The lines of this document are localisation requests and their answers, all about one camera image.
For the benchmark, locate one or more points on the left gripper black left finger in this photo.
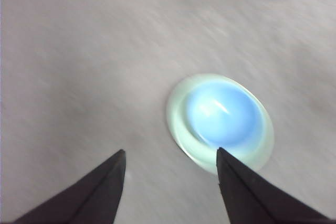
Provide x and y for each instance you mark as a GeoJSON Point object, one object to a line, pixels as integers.
{"type": "Point", "coordinates": [94, 197]}

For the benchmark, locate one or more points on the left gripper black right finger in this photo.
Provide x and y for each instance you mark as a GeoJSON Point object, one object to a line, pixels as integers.
{"type": "Point", "coordinates": [246, 197]}

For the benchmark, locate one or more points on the blue ribbed bowl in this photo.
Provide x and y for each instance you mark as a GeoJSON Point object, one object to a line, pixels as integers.
{"type": "Point", "coordinates": [223, 119]}

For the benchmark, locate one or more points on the green plate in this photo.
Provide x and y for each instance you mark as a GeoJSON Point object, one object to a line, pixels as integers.
{"type": "Point", "coordinates": [175, 119]}

